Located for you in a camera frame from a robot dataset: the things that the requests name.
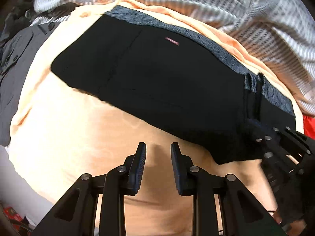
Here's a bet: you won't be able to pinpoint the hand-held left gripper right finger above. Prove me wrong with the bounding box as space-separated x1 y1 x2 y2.
170 142 283 236

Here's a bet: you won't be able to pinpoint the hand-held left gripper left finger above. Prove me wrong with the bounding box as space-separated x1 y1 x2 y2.
32 142 147 236

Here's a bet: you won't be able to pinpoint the black garment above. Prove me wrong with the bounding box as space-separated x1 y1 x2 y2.
0 0 37 42

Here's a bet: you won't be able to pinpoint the red box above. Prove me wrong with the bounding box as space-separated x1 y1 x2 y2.
4 206 29 227

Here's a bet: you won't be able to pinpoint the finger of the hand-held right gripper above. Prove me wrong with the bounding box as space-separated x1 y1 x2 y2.
255 135 302 169
271 126 313 156

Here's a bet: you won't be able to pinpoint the grey striped duvet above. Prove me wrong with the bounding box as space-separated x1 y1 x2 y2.
32 0 315 118

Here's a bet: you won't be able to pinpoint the peach blanket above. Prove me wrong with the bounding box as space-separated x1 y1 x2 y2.
9 0 304 236

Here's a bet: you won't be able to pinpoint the red embroidered cloth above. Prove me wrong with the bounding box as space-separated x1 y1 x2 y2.
302 115 315 138

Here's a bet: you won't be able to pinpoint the black pants with blue trim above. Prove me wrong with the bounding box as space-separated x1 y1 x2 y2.
50 5 297 165

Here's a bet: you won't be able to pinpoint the dark grey jacket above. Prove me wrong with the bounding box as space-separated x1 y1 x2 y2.
0 15 72 147

